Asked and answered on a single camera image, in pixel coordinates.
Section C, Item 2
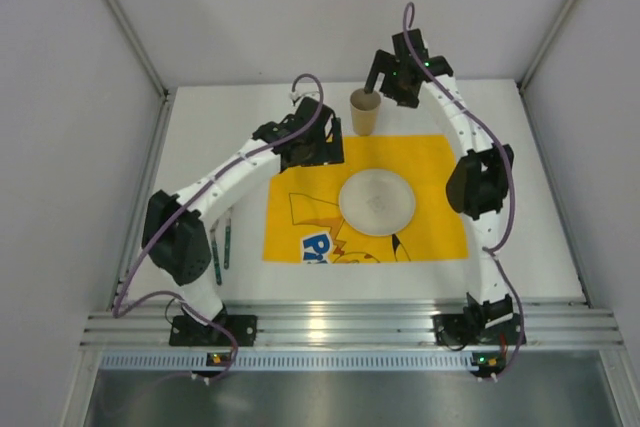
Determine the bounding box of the yellow cartoon cloth placemat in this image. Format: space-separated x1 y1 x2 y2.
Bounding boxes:
262 135 469 264

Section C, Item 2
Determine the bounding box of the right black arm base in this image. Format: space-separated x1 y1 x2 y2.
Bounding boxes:
433 294 525 351

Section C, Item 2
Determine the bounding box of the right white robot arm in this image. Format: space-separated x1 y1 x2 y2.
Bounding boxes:
365 29 514 323

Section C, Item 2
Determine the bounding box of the metal spoon teal handle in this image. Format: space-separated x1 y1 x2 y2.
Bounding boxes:
209 227 223 286

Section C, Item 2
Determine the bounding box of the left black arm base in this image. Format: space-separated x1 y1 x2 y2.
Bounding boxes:
169 308 258 347

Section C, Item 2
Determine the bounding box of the aluminium rail frame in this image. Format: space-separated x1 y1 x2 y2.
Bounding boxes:
80 301 623 350

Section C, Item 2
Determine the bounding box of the cream round plate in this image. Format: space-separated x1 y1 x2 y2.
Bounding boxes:
338 169 416 237

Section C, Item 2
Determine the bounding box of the perforated cable duct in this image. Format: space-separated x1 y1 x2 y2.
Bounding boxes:
100 350 505 372

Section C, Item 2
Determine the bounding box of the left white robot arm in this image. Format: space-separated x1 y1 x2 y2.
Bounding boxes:
141 97 344 325

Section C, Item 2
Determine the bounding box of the beige paper cup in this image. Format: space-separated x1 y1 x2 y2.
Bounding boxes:
349 88 381 136

